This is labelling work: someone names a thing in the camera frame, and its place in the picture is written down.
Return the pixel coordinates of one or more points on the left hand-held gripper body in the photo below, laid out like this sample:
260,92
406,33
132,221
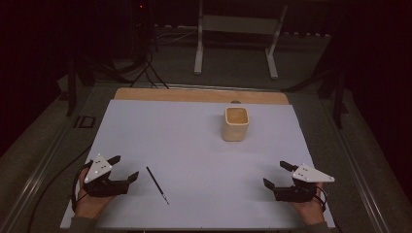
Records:
98,170

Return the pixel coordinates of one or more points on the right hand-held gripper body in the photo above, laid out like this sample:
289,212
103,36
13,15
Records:
306,184

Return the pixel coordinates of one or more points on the thin black pen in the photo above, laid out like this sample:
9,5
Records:
157,184

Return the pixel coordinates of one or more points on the beige square cup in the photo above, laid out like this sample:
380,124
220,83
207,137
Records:
235,127

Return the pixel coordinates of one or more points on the person's right hand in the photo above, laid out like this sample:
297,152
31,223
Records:
309,210

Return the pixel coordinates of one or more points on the person's left hand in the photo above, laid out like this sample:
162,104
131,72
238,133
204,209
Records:
90,205

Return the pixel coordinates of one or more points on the white table mat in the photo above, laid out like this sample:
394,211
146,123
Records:
200,168

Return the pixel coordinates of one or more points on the black stand leg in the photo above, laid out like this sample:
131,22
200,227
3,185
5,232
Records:
338,103
71,87

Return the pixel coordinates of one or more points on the white metal stand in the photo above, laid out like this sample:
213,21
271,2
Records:
238,24

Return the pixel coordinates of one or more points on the black rectangular floor frame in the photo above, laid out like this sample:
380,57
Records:
85,122

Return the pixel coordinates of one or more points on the metal floor rail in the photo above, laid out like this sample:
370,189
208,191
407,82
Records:
39,165
356,174

